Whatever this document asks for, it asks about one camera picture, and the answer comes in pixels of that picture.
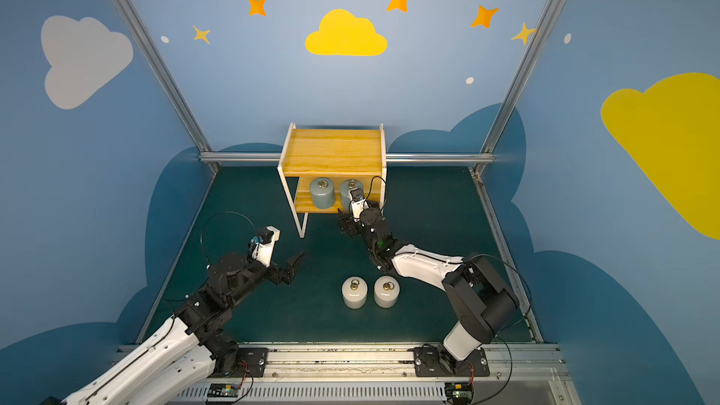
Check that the right controller board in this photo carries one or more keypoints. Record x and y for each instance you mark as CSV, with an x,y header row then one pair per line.
x,y
458,393

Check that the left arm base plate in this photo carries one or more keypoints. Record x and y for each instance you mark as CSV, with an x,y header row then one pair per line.
x,y
242,361

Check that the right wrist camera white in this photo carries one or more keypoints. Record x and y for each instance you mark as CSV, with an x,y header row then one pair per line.
x,y
358,203

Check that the left controller board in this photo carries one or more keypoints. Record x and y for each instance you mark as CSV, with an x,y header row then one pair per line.
x,y
222,393

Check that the rear aluminium frame bar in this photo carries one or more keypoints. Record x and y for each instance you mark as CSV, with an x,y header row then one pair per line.
x,y
392,158

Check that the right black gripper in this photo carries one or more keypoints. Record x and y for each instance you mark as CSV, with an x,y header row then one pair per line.
x,y
354,221

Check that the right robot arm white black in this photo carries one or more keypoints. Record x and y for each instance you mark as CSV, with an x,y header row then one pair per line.
x,y
481,298

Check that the aluminium frame post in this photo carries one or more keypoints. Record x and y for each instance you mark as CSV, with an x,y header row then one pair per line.
x,y
546,22
135,24

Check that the white tea canister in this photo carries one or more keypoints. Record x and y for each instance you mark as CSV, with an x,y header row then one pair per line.
x,y
386,292
354,292

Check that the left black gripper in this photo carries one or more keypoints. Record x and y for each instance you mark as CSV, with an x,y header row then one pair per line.
x,y
281,273

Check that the left aluminium frame post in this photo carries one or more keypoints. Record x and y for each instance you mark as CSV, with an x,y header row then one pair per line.
x,y
135,24

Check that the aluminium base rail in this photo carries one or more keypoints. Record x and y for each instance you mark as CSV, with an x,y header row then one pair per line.
x,y
384,373

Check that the right aluminium frame post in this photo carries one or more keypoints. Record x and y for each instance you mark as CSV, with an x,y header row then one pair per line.
x,y
546,22

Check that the wooden two-tier shelf white frame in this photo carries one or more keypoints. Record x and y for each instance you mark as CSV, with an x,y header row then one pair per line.
x,y
338,154

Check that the controller board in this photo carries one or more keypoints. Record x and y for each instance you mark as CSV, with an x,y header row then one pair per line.
x,y
222,393
458,393

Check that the grey-blue tea canister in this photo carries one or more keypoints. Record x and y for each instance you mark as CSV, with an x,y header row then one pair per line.
x,y
345,192
322,192

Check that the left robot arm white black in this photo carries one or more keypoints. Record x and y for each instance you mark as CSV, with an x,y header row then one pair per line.
x,y
191,345

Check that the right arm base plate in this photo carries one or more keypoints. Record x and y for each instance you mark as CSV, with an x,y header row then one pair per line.
x,y
435,361

